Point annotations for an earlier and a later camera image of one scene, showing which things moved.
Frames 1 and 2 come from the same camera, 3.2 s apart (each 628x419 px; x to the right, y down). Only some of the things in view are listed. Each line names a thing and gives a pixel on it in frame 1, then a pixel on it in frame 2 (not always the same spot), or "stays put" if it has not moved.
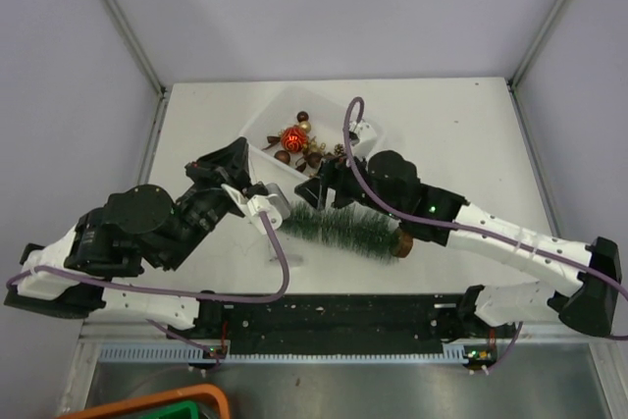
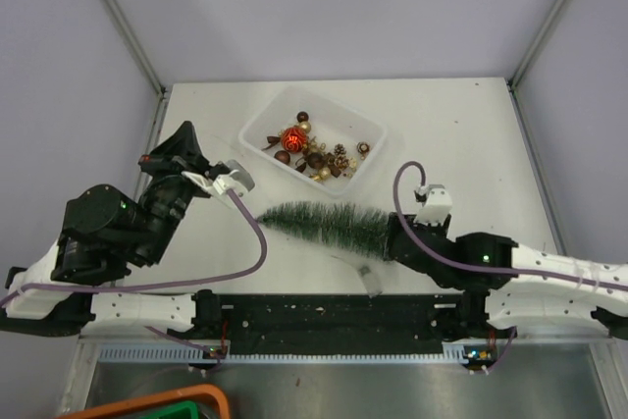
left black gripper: x=231 y=166 → x=184 y=145
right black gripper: x=335 y=176 → x=439 y=232
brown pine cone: x=339 y=150 stays put
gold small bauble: x=305 y=126 stays put
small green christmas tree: x=369 y=235 stays put
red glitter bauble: x=293 y=138 stays put
